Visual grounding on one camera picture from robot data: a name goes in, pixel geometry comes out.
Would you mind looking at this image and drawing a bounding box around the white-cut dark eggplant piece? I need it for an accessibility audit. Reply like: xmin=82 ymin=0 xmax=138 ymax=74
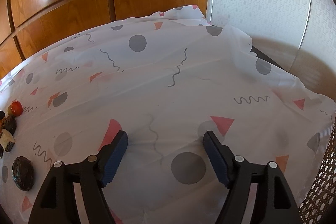
xmin=0 ymin=129 xmax=15 ymax=152

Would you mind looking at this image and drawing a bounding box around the red tomato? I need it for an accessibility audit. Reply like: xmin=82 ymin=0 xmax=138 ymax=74
xmin=10 ymin=101 xmax=23 ymax=117

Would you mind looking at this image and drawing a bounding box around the small green-yellow fruit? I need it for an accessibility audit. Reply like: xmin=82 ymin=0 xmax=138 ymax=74
xmin=7 ymin=106 xmax=13 ymax=116

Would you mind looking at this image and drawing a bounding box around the woven cane chair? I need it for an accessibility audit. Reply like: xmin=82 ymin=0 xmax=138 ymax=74
xmin=299 ymin=128 xmax=335 ymax=223

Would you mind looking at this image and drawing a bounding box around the dark wrinkled round fruit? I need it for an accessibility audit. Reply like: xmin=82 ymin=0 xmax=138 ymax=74
xmin=12 ymin=156 xmax=34 ymax=192

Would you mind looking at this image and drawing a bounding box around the white patterned tablecloth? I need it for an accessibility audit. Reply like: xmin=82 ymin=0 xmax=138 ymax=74
xmin=1 ymin=6 xmax=335 ymax=223

